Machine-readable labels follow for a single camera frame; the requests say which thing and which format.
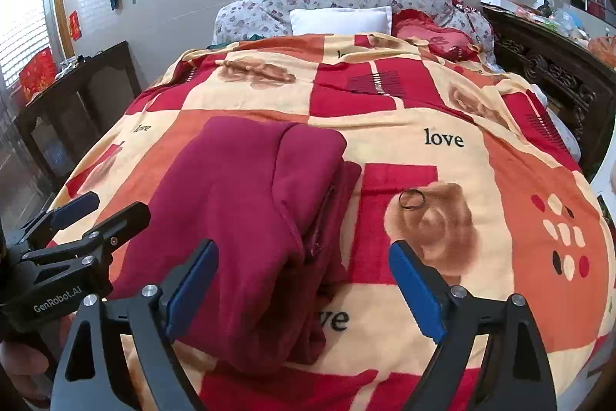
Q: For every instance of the window with blinds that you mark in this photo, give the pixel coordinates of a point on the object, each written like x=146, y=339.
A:
x=24, y=35

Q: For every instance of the red cushion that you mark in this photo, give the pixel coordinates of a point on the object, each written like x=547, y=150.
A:
x=433, y=35

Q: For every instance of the pile of bags and bottles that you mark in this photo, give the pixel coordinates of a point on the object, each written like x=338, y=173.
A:
x=563, y=18

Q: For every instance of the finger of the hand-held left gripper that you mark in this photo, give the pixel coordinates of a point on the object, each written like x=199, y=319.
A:
x=120, y=221
x=72, y=206

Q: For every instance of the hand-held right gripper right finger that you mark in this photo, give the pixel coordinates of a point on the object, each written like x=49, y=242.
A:
x=416, y=290

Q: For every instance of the red gift box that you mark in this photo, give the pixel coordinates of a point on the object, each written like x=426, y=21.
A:
x=37, y=73

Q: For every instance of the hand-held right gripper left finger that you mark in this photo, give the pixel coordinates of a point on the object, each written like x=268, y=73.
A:
x=192, y=290

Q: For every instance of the red wall decoration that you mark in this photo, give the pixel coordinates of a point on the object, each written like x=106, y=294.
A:
x=75, y=24

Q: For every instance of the white pillow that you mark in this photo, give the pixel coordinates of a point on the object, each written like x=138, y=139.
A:
x=339, y=21

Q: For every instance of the red orange patchwork printed blanket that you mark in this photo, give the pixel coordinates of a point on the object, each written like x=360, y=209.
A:
x=462, y=180

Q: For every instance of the person's left hand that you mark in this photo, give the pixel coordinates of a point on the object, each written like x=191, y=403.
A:
x=21, y=365

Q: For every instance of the maroon fleece garment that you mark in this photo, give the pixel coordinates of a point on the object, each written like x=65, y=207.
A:
x=250, y=218

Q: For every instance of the dark wooden side table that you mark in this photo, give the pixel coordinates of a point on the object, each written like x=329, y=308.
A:
x=86, y=103

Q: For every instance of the dark carved wooden cabinet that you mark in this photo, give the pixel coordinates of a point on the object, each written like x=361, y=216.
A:
x=553, y=59

